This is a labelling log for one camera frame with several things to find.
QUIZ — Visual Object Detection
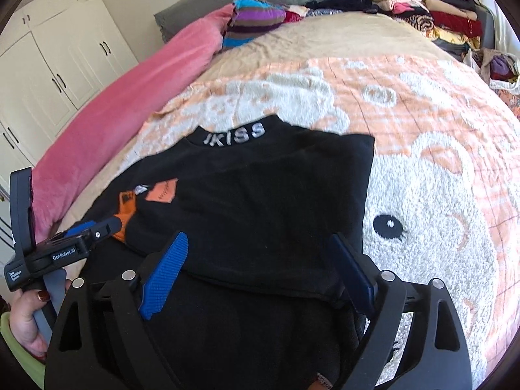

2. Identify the pink duvet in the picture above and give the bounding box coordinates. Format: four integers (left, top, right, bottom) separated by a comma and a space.
30, 3, 237, 232

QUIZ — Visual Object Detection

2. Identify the cream wardrobe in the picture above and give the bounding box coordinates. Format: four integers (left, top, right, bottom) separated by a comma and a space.
0, 0, 139, 253

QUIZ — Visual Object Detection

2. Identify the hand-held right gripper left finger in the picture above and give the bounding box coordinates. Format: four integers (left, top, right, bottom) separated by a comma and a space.
44, 231, 189, 390

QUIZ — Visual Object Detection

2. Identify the white bag with clothes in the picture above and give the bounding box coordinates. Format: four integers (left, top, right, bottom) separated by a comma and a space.
465, 46, 520, 92

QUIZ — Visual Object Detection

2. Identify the dark navy garment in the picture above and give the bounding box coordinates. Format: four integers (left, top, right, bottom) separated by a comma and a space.
304, 0, 380, 16

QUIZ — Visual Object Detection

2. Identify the peach and white printed blanket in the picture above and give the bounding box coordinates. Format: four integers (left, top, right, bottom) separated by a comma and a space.
122, 54, 520, 388

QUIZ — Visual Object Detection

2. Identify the person's left hand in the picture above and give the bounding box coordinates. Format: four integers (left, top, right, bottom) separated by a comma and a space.
9, 290, 52, 361

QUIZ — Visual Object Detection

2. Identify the colourful striped sweater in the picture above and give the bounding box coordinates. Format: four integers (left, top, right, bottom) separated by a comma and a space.
221, 0, 287, 51

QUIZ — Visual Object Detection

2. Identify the beige bed sheet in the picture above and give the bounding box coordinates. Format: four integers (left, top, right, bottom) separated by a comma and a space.
53, 8, 462, 228

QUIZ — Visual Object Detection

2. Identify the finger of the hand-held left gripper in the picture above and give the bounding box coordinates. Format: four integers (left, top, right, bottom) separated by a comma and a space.
90, 216, 123, 249
64, 221, 98, 237

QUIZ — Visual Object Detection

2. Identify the pile of folded clothes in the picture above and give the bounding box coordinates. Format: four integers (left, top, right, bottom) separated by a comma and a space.
363, 0, 497, 61

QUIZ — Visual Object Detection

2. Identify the black shirt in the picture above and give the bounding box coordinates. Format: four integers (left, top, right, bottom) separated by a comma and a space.
61, 114, 375, 390

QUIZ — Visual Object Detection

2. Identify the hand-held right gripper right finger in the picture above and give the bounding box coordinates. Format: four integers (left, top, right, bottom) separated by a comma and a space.
329, 232, 474, 390

